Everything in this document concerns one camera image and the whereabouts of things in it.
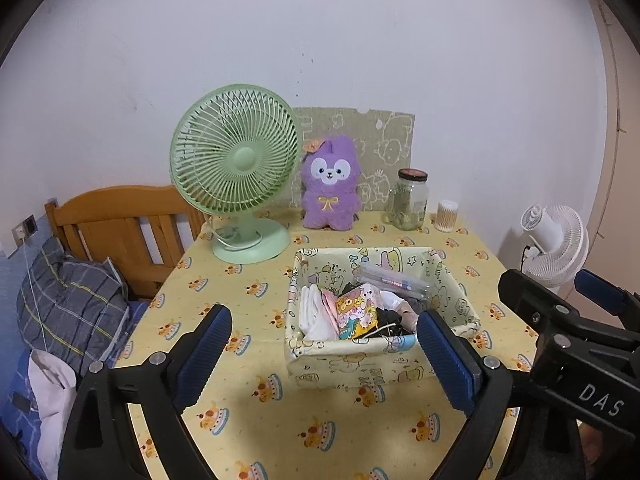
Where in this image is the blue bed sheet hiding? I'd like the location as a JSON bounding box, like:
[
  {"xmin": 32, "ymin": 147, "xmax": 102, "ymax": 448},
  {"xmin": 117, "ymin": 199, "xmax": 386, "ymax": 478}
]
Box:
[{"xmin": 0, "ymin": 300, "xmax": 151, "ymax": 476}]

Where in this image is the grey plaid pillow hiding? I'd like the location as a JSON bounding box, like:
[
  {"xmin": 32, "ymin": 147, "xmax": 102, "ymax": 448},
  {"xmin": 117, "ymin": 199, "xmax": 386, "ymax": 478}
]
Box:
[{"xmin": 16, "ymin": 236, "xmax": 132, "ymax": 376}]

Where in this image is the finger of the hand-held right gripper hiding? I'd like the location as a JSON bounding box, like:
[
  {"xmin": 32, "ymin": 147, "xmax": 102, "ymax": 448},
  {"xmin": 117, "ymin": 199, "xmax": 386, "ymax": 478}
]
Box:
[
  {"xmin": 497, "ymin": 269, "xmax": 640, "ymax": 361},
  {"xmin": 574, "ymin": 269, "xmax": 640, "ymax": 331}
]

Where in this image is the wall socket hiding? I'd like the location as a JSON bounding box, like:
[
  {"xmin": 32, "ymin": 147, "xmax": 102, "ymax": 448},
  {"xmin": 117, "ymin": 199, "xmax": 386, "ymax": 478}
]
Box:
[{"xmin": 11, "ymin": 214, "xmax": 38, "ymax": 246}]

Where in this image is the black cloth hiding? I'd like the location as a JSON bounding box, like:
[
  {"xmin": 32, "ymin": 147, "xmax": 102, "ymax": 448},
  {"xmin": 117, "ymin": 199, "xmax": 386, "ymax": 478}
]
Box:
[{"xmin": 372, "ymin": 307, "xmax": 417, "ymax": 338}]

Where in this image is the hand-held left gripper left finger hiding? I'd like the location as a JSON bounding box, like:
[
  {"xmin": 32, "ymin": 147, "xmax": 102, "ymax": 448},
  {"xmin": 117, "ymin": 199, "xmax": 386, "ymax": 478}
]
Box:
[{"xmin": 57, "ymin": 304, "xmax": 233, "ymax": 480}]

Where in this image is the green desk fan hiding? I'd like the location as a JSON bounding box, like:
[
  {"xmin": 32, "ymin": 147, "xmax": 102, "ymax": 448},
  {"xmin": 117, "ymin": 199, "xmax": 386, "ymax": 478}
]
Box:
[{"xmin": 169, "ymin": 84, "xmax": 299, "ymax": 264}]

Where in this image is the white standing fan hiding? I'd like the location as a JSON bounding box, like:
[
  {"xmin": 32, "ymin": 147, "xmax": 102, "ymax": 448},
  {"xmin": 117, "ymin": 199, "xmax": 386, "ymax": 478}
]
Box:
[{"xmin": 520, "ymin": 205, "xmax": 590, "ymax": 288}]

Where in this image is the yellow cartoon print tablecloth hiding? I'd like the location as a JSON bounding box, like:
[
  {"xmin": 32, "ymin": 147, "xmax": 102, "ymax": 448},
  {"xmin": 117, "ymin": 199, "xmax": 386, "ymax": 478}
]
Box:
[{"xmin": 112, "ymin": 210, "xmax": 538, "ymax": 480}]

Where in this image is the cotton swab container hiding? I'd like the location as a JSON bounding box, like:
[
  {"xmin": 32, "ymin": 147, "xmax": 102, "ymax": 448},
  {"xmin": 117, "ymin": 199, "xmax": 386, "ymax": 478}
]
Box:
[{"xmin": 436, "ymin": 200, "xmax": 459, "ymax": 232}]

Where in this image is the glass jar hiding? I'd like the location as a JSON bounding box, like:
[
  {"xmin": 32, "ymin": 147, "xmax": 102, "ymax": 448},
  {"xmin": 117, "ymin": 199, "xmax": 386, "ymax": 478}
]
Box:
[{"xmin": 387, "ymin": 168, "xmax": 430, "ymax": 232}]

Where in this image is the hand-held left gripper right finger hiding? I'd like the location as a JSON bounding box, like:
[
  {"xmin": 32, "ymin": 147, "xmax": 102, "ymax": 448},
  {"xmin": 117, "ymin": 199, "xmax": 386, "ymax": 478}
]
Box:
[{"xmin": 416, "ymin": 310, "xmax": 587, "ymax": 480}]

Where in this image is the white towel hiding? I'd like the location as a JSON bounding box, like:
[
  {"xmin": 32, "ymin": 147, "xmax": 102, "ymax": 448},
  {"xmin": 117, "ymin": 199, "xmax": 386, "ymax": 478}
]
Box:
[{"xmin": 299, "ymin": 284, "xmax": 335, "ymax": 341}]

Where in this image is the thin white cable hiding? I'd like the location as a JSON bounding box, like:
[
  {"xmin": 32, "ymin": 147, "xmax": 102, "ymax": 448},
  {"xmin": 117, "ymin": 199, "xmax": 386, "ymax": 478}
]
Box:
[{"xmin": 22, "ymin": 242, "xmax": 51, "ymax": 356}]

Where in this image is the green patterned cardboard board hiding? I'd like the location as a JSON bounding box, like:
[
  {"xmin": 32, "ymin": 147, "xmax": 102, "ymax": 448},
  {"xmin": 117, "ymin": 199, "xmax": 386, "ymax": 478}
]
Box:
[{"xmin": 291, "ymin": 106, "xmax": 416, "ymax": 213}]

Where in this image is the beige door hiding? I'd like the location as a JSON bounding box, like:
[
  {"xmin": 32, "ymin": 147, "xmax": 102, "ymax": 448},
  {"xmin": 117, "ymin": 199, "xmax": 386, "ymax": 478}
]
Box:
[{"xmin": 582, "ymin": 0, "xmax": 640, "ymax": 281}]

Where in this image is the wooden bed headboard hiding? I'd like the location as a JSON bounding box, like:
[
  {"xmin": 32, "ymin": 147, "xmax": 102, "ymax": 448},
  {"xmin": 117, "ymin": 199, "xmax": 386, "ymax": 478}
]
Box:
[{"xmin": 45, "ymin": 185, "xmax": 208, "ymax": 298}]

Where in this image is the clear pen pouch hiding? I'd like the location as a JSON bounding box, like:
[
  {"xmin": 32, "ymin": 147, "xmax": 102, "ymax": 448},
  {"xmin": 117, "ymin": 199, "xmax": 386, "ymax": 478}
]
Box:
[{"xmin": 352, "ymin": 266, "xmax": 432, "ymax": 301}]

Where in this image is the white cloth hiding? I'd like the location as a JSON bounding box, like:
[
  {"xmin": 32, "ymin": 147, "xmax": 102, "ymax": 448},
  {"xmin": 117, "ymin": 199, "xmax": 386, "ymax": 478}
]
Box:
[{"xmin": 27, "ymin": 350, "xmax": 76, "ymax": 476}]

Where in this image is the cartoon print fabric storage box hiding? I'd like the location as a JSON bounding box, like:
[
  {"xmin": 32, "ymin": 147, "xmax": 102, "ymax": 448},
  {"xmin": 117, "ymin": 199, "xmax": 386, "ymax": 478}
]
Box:
[{"xmin": 285, "ymin": 246, "xmax": 482, "ymax": 391}]

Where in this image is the purple plush toy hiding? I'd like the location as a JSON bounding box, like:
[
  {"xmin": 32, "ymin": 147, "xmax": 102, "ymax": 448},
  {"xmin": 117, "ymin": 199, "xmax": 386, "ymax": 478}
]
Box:
[{"xmin": 300, "ymin": 134, "xmax": 362, "ymax": 232}]

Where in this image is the yellow cartoon tissue packet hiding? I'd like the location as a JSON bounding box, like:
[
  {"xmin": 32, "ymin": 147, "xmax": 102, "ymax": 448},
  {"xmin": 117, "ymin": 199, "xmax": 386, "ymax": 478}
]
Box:
[{"xmin": 334, "ymin": 283, "xmax": 385, "ymax": 342}]

